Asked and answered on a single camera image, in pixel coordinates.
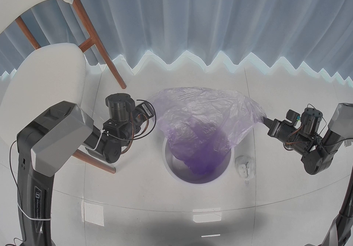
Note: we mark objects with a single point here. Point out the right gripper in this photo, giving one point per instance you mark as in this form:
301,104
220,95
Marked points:
280,130

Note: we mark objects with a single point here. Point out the pale blue curtain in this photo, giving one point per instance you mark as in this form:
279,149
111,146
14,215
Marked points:
206,4

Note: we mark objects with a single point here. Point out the white trash bin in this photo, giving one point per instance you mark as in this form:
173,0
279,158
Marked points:
169,164

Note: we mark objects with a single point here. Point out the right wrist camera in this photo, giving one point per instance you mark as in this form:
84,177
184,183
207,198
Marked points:
291,115

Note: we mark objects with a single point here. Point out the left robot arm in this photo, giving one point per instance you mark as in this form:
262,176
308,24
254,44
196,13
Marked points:
55,129

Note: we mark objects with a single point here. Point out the purple plastic bag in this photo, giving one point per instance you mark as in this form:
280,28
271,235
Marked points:
204,118

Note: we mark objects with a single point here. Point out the white cushioned wooden chair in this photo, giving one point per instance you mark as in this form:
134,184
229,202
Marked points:
47,87

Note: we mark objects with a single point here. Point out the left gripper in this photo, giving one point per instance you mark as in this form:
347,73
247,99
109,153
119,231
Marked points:
139,118

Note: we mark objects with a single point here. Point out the crumpled white paper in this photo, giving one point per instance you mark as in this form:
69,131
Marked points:
245,167

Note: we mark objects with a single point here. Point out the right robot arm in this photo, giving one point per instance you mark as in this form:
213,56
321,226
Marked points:
342,120

